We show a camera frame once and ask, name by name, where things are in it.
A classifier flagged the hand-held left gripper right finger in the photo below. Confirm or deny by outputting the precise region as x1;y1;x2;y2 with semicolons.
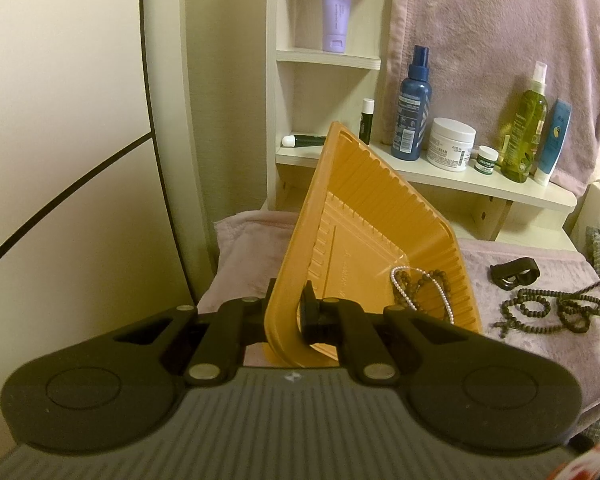
298;280;473;386

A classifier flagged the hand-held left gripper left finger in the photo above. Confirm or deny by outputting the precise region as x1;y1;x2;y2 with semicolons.
111;278;277;386

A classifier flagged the orange plastic tray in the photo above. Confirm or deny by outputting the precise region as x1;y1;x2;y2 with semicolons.
262;121;482;367

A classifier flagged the white pearl necklace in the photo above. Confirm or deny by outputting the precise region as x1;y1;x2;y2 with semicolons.
390;266;456;326

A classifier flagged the pink towel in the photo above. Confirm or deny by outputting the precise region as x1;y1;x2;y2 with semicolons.
197;210;600;441

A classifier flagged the dark green white-capped tube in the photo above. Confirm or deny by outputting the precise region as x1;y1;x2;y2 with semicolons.
281;134;327;149

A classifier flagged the white curved side panel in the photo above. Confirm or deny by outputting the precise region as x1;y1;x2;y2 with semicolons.
139;0;221;311

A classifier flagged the black plastic clip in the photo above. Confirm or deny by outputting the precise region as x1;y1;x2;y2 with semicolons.
490;258;539;291

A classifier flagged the upright black stick tube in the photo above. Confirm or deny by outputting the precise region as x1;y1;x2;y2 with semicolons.
360;98;375;144

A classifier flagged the white cream jar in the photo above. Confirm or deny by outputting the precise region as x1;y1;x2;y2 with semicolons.
426;117;477;171

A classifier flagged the blue spray bottle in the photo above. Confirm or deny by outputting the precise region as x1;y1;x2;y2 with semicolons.
391;45;432;162

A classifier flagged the small green label jar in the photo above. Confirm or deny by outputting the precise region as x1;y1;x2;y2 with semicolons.
474;145;498;177

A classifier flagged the white wooden shelf unit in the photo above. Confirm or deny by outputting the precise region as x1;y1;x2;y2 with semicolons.
265;0;578;242

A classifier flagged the olive green spray bottle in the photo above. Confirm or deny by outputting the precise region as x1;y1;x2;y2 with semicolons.
500;61;550;184

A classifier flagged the blue and white tube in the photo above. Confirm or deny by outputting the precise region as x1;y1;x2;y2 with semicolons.
533;98;573;187

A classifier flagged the purple cosmetic tube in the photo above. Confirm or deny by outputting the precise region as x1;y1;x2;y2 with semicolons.
321;0;356;53

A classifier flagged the red and white object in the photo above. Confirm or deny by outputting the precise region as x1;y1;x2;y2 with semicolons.
550;439;600;480

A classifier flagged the pink hanging blanket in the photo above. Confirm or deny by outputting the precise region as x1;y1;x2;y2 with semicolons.
380;0;600;201

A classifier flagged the long dark bead necklace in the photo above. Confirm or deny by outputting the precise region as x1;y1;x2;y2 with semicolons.
555;272;600;335

